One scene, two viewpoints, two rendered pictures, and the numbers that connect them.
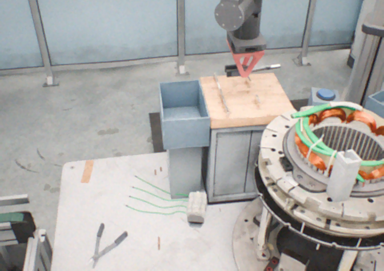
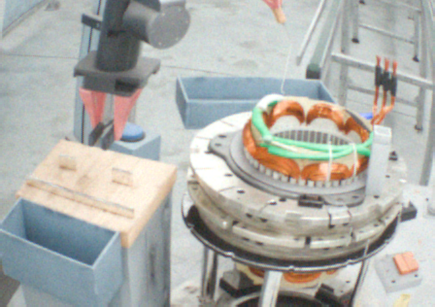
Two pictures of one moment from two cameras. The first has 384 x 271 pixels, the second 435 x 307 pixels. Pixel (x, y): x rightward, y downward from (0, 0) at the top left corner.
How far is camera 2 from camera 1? 0.84 m
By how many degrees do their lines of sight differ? 59
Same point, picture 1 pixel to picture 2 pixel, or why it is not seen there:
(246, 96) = (94, 182)
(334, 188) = (378, 180)
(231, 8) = (175, 14)
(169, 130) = (99, 280)
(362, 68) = not seen: hidden behind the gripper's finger
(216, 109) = (104, 218)
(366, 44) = not seen: hidden behind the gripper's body
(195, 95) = (22, 227)
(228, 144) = (134, 265)
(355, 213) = (398, 189)
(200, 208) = not seen: outside the picture
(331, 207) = (385, 199)
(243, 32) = (132, 57)
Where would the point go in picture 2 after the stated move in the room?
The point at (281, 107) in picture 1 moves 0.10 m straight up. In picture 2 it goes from (148, 169) to (151, 97)
